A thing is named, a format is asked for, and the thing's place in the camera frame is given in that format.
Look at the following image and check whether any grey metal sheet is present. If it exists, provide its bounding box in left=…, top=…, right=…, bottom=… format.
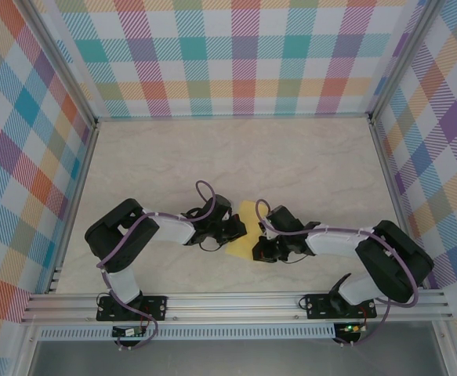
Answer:
left=27, top=339, right=448, bottom=376

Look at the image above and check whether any right gripper thin black wire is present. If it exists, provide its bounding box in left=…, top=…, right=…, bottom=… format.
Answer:
left=282, top=253, right=312, bottom=266

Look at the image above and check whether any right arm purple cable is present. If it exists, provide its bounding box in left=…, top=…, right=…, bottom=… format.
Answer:
left=255, top=199, right=420, bottom=348

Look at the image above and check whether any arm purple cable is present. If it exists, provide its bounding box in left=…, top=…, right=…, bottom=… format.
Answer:
left=255, top=199, right=420, bottom=348
left=97, top=179, right=218, bottom=351

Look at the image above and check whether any long aluminium mounting rail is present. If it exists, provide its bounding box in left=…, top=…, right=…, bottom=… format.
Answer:
left=20, top=288, right=453, bottom=325

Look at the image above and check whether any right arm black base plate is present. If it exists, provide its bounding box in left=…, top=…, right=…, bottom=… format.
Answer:
left=305, top=293, right=378, bottom=320

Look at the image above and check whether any slotted grey cable duct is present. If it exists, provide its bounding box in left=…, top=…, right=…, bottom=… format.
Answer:
left=38, top=323, right=337, bottom=341

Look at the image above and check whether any thin aluminium frame rail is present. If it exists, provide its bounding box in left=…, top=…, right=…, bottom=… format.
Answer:
left=94, top=112, right=372, bottom=121

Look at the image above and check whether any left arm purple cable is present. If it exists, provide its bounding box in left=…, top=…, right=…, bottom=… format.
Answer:
left=97, top=179, right=218, bottom=351

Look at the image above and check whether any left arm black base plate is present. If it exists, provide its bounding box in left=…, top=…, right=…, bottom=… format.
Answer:
left=96, top=295, right=169, bottom=323

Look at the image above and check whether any aluminium side rail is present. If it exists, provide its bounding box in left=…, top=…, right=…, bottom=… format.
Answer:
left=45, top=120, right=100, bottom=295
left=368, top=117, right=414, bottom=244

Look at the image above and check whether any aluminium frame post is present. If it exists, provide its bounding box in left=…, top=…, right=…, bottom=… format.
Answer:
left=19, top=0, right=99, bottom=130
left=368, top=0, right=447, bottom=125

